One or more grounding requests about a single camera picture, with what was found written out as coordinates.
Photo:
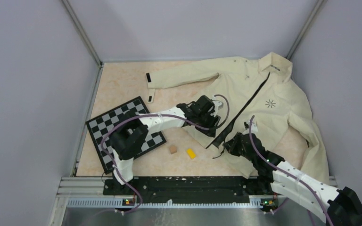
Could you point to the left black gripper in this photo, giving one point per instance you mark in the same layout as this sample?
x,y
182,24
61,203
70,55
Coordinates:
x,y
213,120

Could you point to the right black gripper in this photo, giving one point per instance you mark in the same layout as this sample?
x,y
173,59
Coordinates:
x,y
231,145

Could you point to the cream zip-up jacket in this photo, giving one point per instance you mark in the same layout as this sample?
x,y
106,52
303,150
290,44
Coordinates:
x,y
257,90

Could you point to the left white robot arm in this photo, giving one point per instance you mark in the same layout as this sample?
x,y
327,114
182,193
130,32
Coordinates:
x,y
126,138

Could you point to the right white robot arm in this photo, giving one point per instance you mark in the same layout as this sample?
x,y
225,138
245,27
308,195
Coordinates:
x,y
334,206

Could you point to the yellow rectangular block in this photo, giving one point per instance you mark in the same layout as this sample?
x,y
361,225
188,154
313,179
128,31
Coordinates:
x,y
191,153

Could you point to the small wooden letter cube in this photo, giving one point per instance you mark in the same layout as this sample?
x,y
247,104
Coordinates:
x,y
173,149

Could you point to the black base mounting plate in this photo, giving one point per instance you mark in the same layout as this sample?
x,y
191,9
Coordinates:
x,y
192,190

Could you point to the black white checkerboard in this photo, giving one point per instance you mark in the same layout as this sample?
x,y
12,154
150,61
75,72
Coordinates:
x,y
103,123

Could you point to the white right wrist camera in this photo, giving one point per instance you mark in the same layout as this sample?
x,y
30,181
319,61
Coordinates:
x,y
250,127

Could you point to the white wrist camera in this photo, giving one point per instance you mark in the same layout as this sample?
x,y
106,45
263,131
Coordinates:
x,y
217,104
250,127

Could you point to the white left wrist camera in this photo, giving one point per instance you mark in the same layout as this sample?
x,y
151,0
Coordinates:
x,y
217,104

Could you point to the grey slotted cable duct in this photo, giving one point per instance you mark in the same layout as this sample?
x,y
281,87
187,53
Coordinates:
x,y
119,203

